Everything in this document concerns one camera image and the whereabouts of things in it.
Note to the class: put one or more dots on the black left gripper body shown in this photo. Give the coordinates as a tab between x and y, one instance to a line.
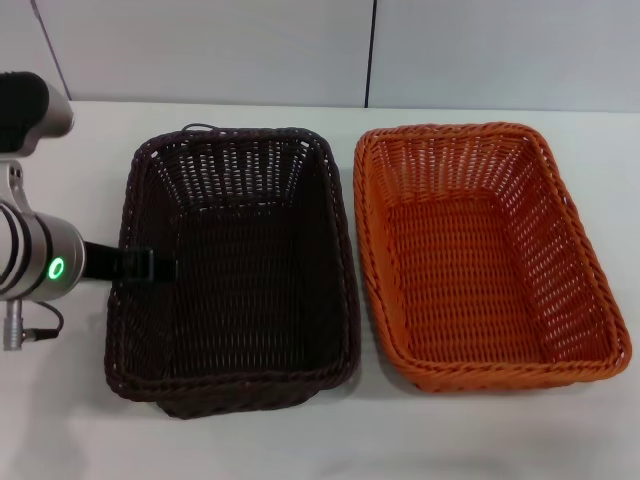
107	262

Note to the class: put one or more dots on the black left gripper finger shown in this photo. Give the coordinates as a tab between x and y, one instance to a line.
164	272

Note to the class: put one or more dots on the dark brown woven basket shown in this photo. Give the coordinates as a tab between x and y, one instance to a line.
225	325

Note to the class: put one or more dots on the orange woven plastic basket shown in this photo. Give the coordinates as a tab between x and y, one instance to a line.
475	275

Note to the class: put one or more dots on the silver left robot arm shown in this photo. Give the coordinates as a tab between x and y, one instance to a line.
45	250

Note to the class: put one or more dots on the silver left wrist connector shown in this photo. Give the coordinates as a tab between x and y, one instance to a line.
12	325

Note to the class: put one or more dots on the silver left camera bracket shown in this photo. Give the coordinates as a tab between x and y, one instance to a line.
12	185

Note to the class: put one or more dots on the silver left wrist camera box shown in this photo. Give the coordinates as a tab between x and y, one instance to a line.
30	120

